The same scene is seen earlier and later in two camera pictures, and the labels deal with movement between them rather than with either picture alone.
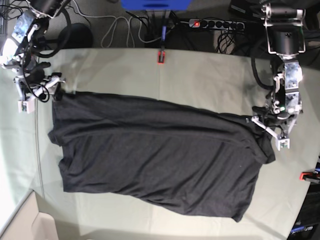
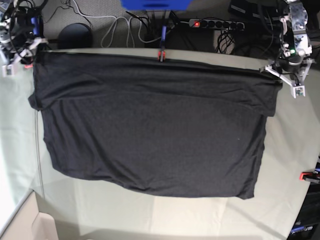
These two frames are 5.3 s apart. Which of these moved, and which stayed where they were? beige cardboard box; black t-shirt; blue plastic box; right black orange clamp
Moved: black t-shirt
Stayed: right black orange clamp; beige cardboard box; blue plastic box
